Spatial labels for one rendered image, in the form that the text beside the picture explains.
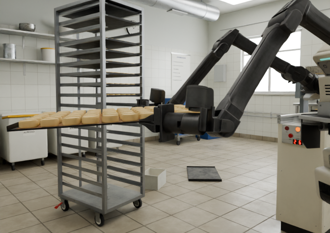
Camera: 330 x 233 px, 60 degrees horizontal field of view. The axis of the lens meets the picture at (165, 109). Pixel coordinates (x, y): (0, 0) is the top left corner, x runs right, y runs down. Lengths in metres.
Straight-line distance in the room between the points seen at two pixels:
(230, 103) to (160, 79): 5.74
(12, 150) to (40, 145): 0.36
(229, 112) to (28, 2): 4.76
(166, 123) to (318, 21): 0.57
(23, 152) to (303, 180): 3.52
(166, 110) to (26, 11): 4.60
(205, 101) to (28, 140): 3.86
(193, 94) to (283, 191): 1.80
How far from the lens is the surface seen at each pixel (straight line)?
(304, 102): 3.15
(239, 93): 0.79
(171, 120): 0.75
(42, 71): 5.17
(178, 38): 6.98
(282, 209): 2.49
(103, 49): 2.27
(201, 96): 0.73
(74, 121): 0.85
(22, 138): 4.43
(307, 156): 2.29
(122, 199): 2.63
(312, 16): 1.01
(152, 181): 3.26
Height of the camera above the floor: 1.08
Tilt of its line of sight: 3 degrees down
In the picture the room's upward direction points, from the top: straight up
